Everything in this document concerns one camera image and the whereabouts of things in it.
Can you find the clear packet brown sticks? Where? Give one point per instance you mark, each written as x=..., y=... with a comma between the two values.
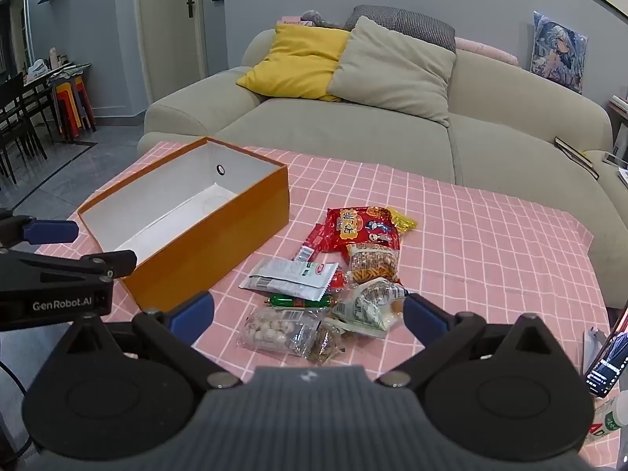
x=373, y=262

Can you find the dark book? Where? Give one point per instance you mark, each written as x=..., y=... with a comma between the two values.
x=576, y=157

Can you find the small red snack packet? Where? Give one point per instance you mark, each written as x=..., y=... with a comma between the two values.
x=314, y=243

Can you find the clear packet red candy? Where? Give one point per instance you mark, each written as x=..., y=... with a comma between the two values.
x=338, y=280

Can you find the white packet red label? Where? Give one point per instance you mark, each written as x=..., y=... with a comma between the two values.
x=289, y=277

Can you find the white door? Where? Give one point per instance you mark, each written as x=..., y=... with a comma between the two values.
x=167, y=34

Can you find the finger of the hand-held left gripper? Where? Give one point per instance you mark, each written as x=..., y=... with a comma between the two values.
x=51, y=231
x=98, y=264

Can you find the orange cardboard box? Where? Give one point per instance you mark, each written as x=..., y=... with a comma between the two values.
x=206, y=250

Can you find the yellow pillow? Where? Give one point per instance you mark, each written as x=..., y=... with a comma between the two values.
x=294, y=64

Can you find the printed figure cushion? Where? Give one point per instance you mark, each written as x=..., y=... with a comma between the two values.
x=559, y=51

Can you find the black dining chair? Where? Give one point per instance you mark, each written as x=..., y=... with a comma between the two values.
x=17, y=117

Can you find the beige pillow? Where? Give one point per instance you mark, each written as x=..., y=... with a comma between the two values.
x=392, y=73

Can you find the grey plush toy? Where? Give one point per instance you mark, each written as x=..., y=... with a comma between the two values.
x=319, y=18

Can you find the grey houndstooth cushion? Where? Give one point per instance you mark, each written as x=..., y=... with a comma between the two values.
x=407, y=24

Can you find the clear packet round balls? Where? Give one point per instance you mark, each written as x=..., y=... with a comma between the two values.
x=267, y=331

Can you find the dark dining table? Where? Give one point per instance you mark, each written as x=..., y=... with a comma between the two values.
x=64, y=69

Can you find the smartphone with lit screen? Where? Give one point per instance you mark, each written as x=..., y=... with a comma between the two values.
x=611, y=358

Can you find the white bottle green label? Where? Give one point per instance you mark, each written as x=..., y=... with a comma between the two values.
x=611, y=419

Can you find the clear white green bread packet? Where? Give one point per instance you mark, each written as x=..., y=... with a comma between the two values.
x=368, y=306

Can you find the large red snack bag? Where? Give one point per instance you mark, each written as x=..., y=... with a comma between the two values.
x=358, y=225

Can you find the small brown snack packet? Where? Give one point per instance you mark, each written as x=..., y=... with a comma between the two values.
x=324, y=343

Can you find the stack of coloured stools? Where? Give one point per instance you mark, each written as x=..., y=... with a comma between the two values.
x=73, y=108

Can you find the pink checked tablecloth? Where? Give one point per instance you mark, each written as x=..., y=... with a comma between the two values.
x=466, y=255

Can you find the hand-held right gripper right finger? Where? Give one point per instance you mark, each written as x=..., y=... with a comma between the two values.
x=422, y=316

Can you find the yellow snack packet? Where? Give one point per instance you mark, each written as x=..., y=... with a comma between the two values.
x=405, y=221

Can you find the green sausage stick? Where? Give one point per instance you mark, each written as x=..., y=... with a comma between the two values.
x=294, y=302

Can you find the beige sofa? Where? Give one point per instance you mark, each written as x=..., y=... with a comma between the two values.
x=343, y=127

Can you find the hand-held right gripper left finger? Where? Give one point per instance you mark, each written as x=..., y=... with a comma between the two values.
x=194, y=311

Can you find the pink blanket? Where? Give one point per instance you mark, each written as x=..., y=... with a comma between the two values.
x=483, y=49

